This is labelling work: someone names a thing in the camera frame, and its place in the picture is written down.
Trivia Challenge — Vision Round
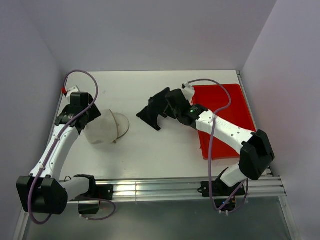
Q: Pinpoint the black bra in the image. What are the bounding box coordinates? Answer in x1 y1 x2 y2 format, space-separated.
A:
136 87 170 131

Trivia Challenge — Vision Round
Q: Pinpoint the white mesh laundry bag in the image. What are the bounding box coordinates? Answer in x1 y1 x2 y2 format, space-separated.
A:
84 109 131 147

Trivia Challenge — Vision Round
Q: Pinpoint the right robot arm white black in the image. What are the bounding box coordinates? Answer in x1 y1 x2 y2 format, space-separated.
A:
165 89 275 195

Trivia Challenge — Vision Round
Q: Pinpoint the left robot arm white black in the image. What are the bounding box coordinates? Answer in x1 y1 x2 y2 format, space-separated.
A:
16 91 101 215

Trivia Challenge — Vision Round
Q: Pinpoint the red plastic tray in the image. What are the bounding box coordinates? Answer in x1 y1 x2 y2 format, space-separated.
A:
191 83 264 161

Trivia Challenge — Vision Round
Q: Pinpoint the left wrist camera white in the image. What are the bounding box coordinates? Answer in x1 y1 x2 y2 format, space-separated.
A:
61 85 80 98

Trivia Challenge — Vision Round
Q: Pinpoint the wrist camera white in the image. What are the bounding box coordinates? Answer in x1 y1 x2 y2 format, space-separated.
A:
181 82 195 102
61 85 80 98

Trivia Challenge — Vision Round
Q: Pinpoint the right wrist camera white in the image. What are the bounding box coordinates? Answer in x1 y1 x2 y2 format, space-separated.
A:
181 82 195 102

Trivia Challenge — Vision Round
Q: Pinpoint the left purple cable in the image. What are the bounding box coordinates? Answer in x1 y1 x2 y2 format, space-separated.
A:
27 69 117 225

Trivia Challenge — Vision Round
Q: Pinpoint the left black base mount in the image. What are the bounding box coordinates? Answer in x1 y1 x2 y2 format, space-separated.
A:
61 174 117 221

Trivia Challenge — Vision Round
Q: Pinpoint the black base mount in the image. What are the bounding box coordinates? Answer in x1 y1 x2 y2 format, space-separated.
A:
61 174 117 221
197 177 249 215

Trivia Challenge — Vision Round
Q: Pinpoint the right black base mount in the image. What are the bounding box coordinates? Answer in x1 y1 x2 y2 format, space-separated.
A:
197 177 249 215

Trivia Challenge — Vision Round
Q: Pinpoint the aluminium frame rail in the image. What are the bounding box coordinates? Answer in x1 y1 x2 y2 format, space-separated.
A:
24 175 287 205

